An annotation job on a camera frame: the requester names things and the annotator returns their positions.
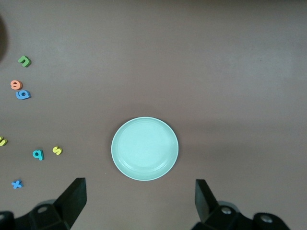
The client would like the blue foam letter x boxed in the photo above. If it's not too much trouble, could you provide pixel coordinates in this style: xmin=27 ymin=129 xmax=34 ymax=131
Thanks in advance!
xmin=11 ymin=179 xmax=24 ymax=190

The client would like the blue foam letter g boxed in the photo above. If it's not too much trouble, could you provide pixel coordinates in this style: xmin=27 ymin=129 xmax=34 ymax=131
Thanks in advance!
xmin=15 ymin=90 xmax=32 ymax=100

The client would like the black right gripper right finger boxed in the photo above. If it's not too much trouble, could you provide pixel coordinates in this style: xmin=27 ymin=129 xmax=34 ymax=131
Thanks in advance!
xmin=191 ymin=179 xmax=291 ymax=230

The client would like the green foam letter n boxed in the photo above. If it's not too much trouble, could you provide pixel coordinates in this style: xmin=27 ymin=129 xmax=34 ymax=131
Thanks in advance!
xmin=18 ymin=55 xmax=32 ymax=68

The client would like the brown table cover mat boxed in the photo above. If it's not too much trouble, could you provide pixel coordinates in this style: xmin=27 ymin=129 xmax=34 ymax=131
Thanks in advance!
xmin=0 ymin=0 xmax=307 ymax=230

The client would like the teal foam letter b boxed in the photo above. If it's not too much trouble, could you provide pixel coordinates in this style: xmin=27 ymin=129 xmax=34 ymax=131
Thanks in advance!
xmin=32 ymin=149 xmax=45 ymax=161

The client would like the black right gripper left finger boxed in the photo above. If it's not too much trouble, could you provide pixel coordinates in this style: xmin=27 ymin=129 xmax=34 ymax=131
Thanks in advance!
xmin=0 ymin=177 xmax=87 ymax=230

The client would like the green plate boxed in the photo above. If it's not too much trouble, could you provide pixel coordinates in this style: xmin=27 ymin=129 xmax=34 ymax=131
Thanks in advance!
xmin=110 ymin=116 xmax=179 ymax=182

